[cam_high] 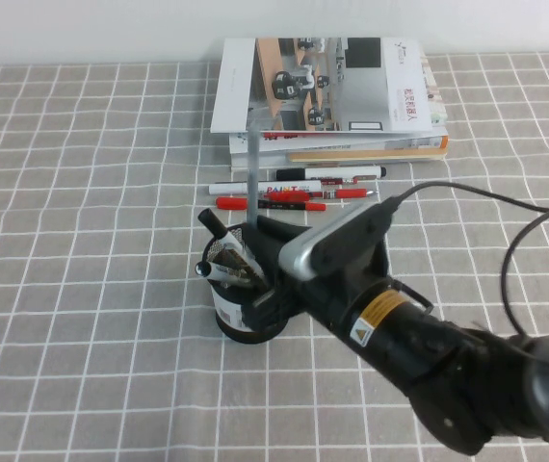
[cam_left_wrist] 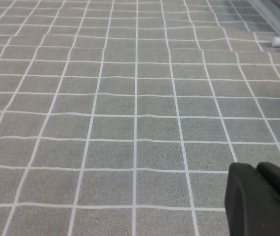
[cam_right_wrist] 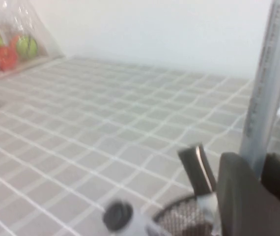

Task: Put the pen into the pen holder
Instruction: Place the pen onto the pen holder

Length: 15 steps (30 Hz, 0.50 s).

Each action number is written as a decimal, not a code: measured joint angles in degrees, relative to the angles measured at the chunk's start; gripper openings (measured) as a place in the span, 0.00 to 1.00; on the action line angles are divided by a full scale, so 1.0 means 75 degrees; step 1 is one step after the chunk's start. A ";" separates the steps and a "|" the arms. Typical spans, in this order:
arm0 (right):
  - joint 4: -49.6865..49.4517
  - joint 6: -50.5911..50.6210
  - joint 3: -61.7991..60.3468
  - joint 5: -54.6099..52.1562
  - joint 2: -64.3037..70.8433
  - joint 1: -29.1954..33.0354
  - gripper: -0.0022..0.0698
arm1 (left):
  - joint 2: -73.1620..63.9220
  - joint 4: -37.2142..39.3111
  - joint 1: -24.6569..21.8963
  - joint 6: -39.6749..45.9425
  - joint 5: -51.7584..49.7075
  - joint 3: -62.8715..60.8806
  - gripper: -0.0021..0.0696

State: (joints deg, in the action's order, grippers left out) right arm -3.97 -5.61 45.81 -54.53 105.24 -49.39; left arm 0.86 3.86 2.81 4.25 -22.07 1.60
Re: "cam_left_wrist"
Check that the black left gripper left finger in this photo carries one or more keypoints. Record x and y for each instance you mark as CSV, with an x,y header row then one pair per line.
x,y
253,209

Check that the grey white checked tablecloth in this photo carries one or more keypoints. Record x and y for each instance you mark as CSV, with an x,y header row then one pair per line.
x,y
105,123

